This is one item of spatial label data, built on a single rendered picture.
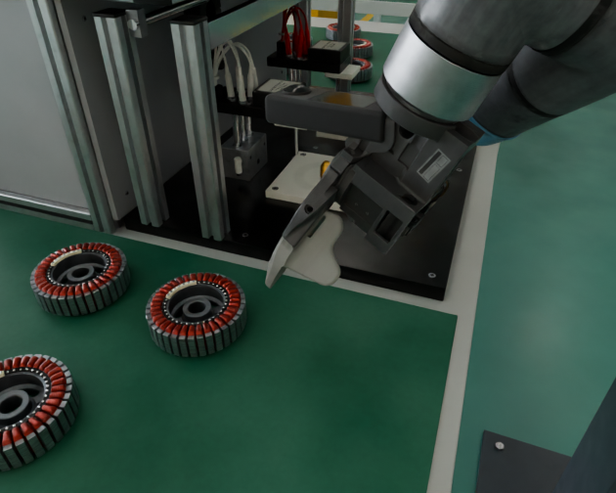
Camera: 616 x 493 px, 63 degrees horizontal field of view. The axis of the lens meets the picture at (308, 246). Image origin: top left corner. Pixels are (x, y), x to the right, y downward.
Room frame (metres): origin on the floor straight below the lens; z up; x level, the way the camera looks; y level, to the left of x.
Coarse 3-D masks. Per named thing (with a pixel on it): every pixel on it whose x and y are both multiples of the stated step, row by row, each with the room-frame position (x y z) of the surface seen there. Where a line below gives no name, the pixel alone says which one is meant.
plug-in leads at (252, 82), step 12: (216, 48) 0.77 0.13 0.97; (228, 48) 0.78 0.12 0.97; (240, 48) 0.77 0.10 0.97; (216, 60) 0.77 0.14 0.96; (252, 60) 0.79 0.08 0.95; (216, 72) 0.77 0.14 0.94; (228, 72) 0.76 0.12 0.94; (240, 72) 0.74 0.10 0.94; (252, 72) 0.77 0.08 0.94; (216, 84) 0.78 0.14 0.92; (228, 84) 0.76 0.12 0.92; (240, 84) 0.74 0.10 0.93; (252, 84) 0.77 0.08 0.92; (216, 96) 0.76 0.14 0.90; (228, 96) 0.77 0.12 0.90; (240, 96) 0.75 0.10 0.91
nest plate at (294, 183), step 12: (300, 156) 0.81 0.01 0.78; (312, 156) 0.81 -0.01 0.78; (324, 156) 0.81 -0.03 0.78; (288, 168) 0.76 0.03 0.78; (300, 168) 0.76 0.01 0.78; (312, 168) 0.76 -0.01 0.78; (276, 180) 0.72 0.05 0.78; (288, 180) 0.72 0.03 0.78; (300, 180) 0.72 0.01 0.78; (312, 180) 0.72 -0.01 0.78; (276, 192) 0.68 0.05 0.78; (288, 192) 0.68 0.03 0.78; (300, 192) 0.68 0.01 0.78; (336, 204) 0.65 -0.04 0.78
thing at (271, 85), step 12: (264, 84) 0.76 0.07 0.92; (276, 84) 0.76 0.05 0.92; (288, 84) 0.76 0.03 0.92; (252, 96) 0.74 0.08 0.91; (264, 96) 0.73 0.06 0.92; (228, 108) 0.75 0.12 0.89; (240, 108) 0.74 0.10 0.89; (252, 108) 0.73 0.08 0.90; (264, 108) 0.73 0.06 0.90; (240, 120) 0.78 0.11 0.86; (240, 132) 0.78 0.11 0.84; (240, 144) 0.76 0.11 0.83
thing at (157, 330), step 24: (168, 288) 0.45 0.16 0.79; (192, 288) 0.46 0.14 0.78; (216, 288) 0.46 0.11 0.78; (240, 288) 0.46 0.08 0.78; (168, 312) 0.41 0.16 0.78; (192, 312) 0.43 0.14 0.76; (216, 312) 0.43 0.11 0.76; (240, 312) 0.41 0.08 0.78; (168, 336) 0.38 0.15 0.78; (192, 336) 0.38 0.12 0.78; (216, 336) 0.38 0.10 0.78
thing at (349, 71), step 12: (312, 48) 0.96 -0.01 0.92; (324, 48) 0.96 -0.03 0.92; (336, 48) 0.96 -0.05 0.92; (348, 48) 0.99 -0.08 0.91; (276, 60) 0.98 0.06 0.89; (288, 60) 0.97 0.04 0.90; (300, 60) 0.97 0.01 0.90; (312, 60) 0.96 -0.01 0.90; (324, 60) 0.95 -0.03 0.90; (336, 60) 0.95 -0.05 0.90; (348, 60) 0.99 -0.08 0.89; (288, 72) 0.99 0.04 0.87; (300, 72) 1.02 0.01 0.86; (336, 72) 0.94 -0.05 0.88; (348, 72) 0.95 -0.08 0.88
